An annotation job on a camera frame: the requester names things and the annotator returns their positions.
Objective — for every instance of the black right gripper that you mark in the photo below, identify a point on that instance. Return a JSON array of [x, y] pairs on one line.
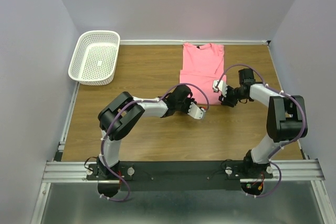
[[226, 101]]

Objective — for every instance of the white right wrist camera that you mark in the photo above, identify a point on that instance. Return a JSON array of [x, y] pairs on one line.
[[220, 86]]

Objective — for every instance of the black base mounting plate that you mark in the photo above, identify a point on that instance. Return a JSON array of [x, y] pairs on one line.
[[181, 175]]

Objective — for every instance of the pink t shirt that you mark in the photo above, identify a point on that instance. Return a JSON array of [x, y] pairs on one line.
[[202, 65]]

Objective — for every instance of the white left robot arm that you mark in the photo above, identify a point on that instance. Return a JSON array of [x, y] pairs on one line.
[[118, 118]]

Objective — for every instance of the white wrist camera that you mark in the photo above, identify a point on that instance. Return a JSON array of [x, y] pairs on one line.
[[220, 86], [195, 111]]

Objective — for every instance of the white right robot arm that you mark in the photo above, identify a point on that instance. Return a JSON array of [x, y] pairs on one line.
[[286, 119]]

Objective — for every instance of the white perforated plastic basket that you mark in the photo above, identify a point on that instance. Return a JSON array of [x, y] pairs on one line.
[[95, 57]]

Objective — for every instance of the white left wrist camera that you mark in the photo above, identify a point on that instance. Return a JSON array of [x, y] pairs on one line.
[[195, 111]]

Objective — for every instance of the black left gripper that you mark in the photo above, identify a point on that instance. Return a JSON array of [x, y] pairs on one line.
[[188, 100]]

